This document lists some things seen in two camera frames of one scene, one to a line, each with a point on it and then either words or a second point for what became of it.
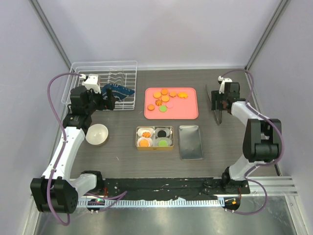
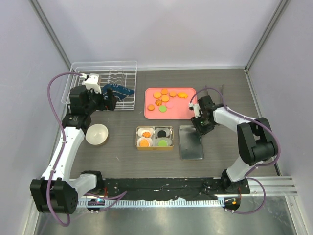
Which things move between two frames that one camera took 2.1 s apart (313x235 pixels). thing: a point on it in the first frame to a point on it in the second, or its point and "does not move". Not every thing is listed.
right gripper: [215, 96] to [200, 129]
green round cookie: [162, 143] does not move
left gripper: [108, 104] does not move
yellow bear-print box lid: [190, 143] does not move
